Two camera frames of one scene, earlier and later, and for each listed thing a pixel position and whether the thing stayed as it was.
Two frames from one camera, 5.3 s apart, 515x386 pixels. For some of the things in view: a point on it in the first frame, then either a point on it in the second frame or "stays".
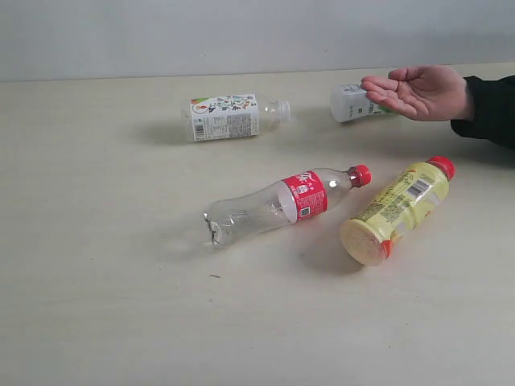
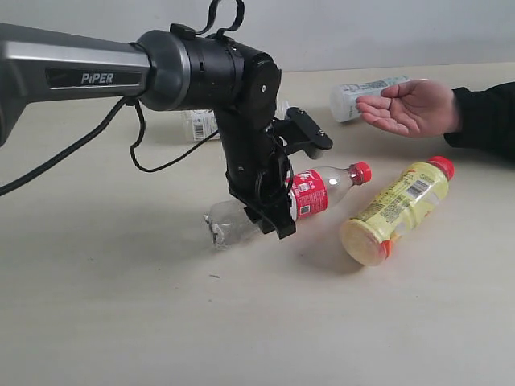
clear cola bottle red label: x=291 y=199 stays
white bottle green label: x=350 y=101 stays
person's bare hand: x=424 y=92 → x=422 y=108
